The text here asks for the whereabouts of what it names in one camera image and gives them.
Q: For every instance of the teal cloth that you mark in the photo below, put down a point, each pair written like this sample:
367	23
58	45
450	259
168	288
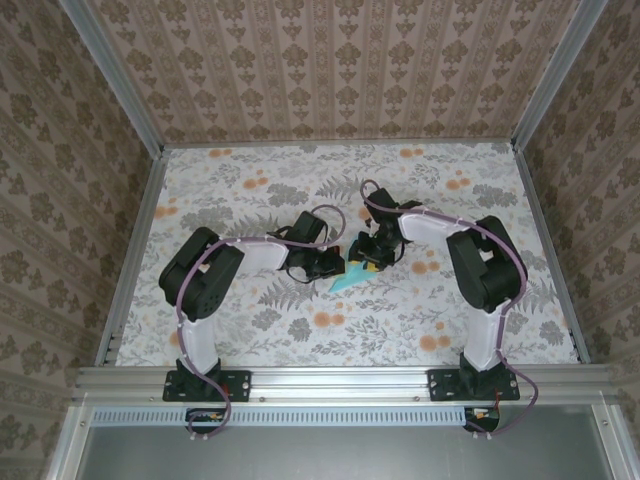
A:
350	280

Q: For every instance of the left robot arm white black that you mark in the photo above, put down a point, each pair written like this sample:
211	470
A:
200	340

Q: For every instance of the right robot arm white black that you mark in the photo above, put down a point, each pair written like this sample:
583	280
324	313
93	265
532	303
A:
482	340

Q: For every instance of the floral table cover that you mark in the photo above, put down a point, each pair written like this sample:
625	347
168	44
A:
350	345

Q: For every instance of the grey metal panel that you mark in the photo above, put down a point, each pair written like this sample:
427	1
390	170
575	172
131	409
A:
340	455

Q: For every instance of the aluminium back rail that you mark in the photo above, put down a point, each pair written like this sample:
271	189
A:
340	144

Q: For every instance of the aluminium front rail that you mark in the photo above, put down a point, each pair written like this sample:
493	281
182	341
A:
340	382

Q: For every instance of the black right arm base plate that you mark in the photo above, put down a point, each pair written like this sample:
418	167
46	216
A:
440	387

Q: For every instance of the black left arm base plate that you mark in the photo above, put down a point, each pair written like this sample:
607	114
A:
240	387

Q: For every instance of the aluminium side rail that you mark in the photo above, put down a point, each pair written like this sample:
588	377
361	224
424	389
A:
549	250
136	250

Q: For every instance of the aluminium corner post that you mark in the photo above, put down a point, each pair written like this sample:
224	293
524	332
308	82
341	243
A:
557	75
118	75

